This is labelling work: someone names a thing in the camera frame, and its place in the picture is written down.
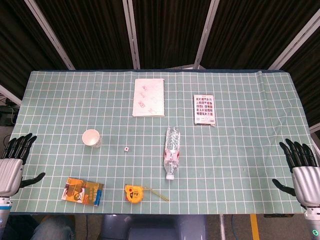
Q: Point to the blue jeans leg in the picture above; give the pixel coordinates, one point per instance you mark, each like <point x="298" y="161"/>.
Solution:
<point x="47" y="228"/>

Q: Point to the grey robot torso base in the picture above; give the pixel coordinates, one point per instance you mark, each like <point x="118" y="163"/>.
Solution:
<point x="152" y="227"/>

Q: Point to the playing card box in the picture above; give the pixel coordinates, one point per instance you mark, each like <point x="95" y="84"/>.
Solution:
<point x="204" y="110"/>

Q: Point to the white paper cup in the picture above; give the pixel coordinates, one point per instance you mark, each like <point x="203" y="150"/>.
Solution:
<point x="91" y="138"/>

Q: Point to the orange printed box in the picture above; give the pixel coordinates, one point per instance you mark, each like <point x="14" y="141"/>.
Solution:
<point x="82" y="192"/>

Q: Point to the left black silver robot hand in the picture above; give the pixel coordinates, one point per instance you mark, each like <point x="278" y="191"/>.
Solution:
<point x="10" y="175"/>

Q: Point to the green checkered tablecloth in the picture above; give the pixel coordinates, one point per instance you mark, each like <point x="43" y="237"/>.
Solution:
<point x="225" y="162"/>

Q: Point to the clear plastic water bottle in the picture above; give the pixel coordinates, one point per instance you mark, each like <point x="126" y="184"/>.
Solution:
<point x="172" y="152"/>

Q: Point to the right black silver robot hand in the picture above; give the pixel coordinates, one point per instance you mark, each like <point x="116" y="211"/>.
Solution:
<point x="307" y="185"/>

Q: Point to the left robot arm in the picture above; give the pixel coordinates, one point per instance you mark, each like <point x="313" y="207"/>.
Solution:
<point x="4" y="207"/>

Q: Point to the white spiral notebook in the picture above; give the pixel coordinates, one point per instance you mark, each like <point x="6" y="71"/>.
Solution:
<point x="148" y="97"/>

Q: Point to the white partition frame post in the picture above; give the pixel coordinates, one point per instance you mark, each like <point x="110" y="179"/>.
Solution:
<point x="206" y="35"/>
<point x="10" y="95"/>
<point x="132" y="35"/>
<point x="295" y="40"/>
<point x="50" y="35"/>

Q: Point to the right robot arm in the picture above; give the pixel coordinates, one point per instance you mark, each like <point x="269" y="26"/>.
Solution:
<point x="313" y="222"/>

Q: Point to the yellow tape measure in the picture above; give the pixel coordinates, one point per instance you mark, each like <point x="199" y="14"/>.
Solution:
<point x="132" y="194"/>

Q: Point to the metal table leg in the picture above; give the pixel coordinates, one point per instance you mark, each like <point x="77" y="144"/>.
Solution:
<point x="222" y="226"/>

